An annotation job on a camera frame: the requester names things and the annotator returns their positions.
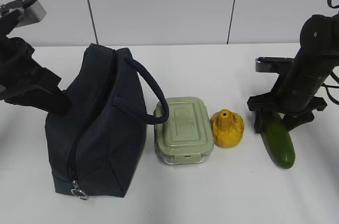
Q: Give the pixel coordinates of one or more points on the yellow toy pear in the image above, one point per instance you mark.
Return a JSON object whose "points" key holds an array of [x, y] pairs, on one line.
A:
{"points": [[227, 128]]}

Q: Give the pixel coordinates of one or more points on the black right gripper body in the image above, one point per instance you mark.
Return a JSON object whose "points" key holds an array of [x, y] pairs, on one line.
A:
{"points": [[268, 103]]}

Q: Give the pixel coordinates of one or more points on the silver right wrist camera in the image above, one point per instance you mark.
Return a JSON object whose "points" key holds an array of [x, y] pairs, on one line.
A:
{"points": [[272, 64]]}

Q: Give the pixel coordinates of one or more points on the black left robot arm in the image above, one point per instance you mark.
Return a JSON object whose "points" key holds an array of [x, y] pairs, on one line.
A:
{"points": [[4, 28]]}

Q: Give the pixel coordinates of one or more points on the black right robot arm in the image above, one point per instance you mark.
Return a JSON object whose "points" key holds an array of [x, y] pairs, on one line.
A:
{"points": [[300, 78]]}

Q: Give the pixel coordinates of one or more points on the green toy cucumber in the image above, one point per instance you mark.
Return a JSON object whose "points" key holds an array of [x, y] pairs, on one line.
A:
{"points": [[278, 143]]}

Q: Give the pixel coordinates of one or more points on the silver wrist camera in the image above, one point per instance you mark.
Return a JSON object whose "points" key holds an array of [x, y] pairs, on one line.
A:
{"points": [[272, 64], [22, 12]]}

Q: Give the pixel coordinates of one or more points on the green lidded glass container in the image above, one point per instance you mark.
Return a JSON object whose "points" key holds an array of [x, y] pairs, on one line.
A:
{"points": [[186, 137]]}

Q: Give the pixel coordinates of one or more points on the navy blue lunch bag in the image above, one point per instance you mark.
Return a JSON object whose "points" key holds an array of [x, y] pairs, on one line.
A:
{"points": [[96, 146]]}

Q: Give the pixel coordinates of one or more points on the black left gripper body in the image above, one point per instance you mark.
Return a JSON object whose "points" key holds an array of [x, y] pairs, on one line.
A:
{"points": [[20, 73]]}

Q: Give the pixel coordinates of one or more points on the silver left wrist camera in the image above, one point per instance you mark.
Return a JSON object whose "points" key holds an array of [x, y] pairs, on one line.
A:
{"points": [[22, 12]]}

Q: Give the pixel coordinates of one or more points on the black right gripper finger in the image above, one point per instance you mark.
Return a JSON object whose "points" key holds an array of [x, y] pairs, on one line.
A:
{"points": [[291, 122], [263, 118]]}

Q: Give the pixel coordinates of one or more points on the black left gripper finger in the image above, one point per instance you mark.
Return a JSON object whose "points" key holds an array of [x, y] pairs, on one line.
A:
{"points": [[56, 102]]}

